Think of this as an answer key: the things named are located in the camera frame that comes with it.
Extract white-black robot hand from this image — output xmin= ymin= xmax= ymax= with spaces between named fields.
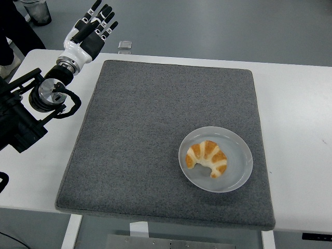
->
xmin=59 ymin=0 xmax=119 ymax=67

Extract golden croissant bread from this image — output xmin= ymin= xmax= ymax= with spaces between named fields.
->
xmin=185 ymin=140 xmax=228 ymax=178

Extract round grey plate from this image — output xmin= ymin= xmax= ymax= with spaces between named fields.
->
xmin=178 ymin=126 xmax=254 ymax=193

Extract dark mesh waste bin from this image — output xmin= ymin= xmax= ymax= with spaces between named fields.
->
xmin=20 ymin=0 xmax=52 ymax=27

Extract person's legs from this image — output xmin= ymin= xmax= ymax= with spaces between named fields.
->
xmin=0 ymin=0 xmax=47 ymax=78

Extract grey felt mat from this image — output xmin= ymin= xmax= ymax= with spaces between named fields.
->
xmin=54 ymin=59 xmax=276 ymax=230

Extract white table leg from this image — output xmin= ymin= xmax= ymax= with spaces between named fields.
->
xmin=61 ymin=214 xmax=83 ymax=249
xmin=261 ymin=230 xmax=276 ymax=249

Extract black table control panel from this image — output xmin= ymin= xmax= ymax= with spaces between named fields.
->
xmin=302 ymin=232 xmax=332 ymax=241

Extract white table bracket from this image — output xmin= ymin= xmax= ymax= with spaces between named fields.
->
xmin=129 ymin=221 xmax=150 ymax=238

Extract black floor cable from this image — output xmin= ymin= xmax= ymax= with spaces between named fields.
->
xmin=0 ymin=229 xmax=21 ymax=244

